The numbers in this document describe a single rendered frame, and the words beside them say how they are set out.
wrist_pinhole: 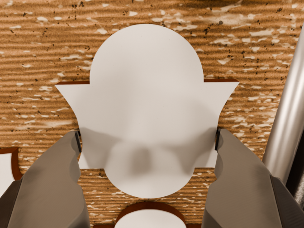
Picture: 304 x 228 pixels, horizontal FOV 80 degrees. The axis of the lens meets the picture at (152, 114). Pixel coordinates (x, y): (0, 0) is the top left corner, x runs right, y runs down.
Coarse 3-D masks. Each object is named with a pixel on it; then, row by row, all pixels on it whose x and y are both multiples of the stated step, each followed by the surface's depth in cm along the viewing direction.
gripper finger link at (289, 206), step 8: (272, 176) 8; (272, 184) 8; (280, 184) 8; (280, 192) 8; (288, 192) 8; (280, 200) 7; (288, 200) 7; (280, 208) 7; (288, 208) 7; (296, 208) 7; (280, 216) 7; (288, 216) 7; (296, 216) 7; (288, 224) 6; (296, 224) 6
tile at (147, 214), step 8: (128, 208) 17; (136, 208) 17; (144, 208) 17; (152, 208) 17; (160, 208) 17; (168, 208) 17; (120, 216) 17; (128, 216) 17; (136, 216) 17; (144, 216) 17; (152, 216) 17; (160, 216) 17; (168, 216) 17; (176, 216) 17; (120, 224) 17; (128, 224) 17; (136, 224) 17; (144, 224) 17; (152, 224) 17; (160, 224) 17; (168, 224) 17; (176, 224) 17; (184, 224) 17; (192, 224) 19; (200, 224) 19
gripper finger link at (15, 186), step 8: (16, 184) 8; (8, 192) 8; (16, 192) 8; (0, 200) 7; (8, 200) 7; (0, 208) 7; (8, 208) 7; (0, 216) 7; (8, 216) 7; (0, 224) 7
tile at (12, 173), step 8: (0, 152) 14; (8, 152) 14; (16, 152) 15; (0, 160) 14; (8, 160) 14; (16, 160) 15; (0, 168) 15; (8, 168) 15; (16, 168) 15; (0, 176) 15; (8, 176) 15; (16, 176) 15; (0, 184) 15; (8, 184) 15; (0, 192) 16
